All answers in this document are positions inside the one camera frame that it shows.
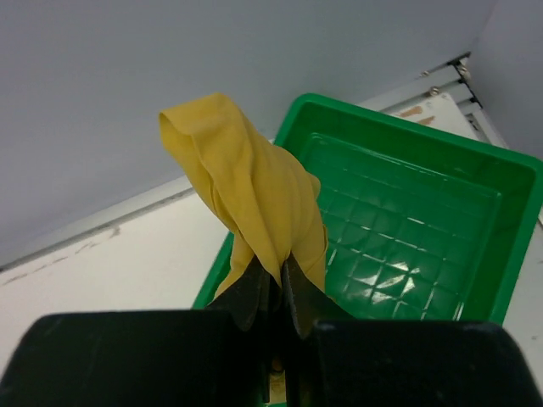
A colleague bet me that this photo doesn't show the green plastic tray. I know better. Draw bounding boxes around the green plastic tray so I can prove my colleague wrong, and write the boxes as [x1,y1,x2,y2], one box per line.
[191,92,543,328]

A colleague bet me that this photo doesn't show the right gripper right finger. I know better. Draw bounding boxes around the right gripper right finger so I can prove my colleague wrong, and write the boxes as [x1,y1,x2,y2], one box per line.
[281,256,339,339]

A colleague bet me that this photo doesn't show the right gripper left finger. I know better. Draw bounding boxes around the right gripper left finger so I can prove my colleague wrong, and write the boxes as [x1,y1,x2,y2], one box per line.
[205,256,271,332]

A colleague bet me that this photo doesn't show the yellow and white bra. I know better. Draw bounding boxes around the yellow and white bra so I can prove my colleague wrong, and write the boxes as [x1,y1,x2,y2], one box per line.
[159,93,327,294]

